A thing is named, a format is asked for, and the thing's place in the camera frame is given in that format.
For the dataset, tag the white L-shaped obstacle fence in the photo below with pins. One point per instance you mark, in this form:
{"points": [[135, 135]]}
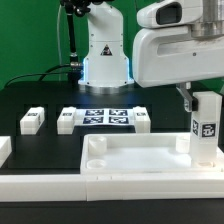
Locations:
{"points": [[78, 187]]}

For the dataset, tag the white desk tabletop panel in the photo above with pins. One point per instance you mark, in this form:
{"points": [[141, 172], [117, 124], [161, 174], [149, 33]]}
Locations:
{"points": [[142, 153]]}

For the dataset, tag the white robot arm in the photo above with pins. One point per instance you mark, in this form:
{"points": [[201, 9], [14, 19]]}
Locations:
{"points": [[106, 68]]}

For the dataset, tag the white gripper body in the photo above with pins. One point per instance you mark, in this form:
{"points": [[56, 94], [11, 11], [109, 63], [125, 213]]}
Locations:
{"points": [[171, 56]]}

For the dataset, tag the fiducial marker sheet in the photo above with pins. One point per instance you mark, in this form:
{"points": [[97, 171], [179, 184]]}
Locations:
{"points": [[104, 116]]}

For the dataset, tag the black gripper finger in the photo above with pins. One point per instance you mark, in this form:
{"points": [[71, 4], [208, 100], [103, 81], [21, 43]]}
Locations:
{"points": [[190, 102]]}

